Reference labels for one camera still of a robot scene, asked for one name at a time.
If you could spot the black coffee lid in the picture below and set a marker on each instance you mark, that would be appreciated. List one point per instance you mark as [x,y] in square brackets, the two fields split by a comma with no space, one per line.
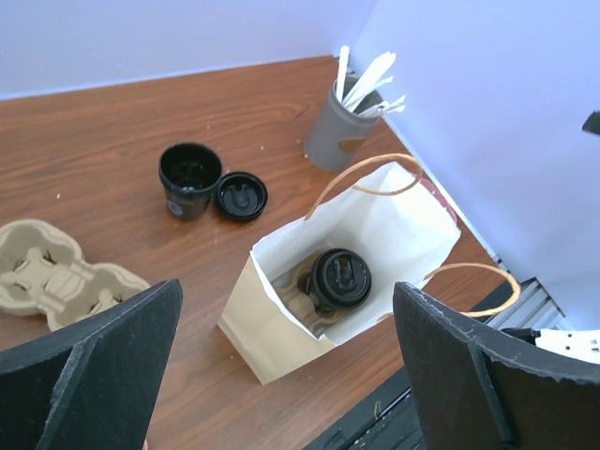
[339,280]

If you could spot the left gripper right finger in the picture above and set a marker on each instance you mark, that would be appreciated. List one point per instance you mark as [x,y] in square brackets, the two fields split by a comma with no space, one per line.
[553,399]

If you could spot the grey straw holder cup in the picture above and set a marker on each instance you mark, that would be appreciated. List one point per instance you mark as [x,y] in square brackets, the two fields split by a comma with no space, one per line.
[338,133]

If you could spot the brown paper bag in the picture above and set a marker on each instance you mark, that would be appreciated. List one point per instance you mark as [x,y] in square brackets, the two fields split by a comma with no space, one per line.
[389,218]

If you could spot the cardboard cup carrier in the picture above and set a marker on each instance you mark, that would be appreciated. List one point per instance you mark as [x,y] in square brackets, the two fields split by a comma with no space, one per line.
[291,290]
[43,271]

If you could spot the stack of black cups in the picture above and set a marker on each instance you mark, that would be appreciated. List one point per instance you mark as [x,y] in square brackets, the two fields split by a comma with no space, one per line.
[189,173]

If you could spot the aluminium frame rail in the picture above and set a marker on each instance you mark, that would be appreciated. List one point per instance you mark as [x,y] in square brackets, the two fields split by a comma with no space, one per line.
[534,309]

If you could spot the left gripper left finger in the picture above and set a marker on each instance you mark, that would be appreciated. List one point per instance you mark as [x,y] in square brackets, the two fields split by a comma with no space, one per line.
[93,384]

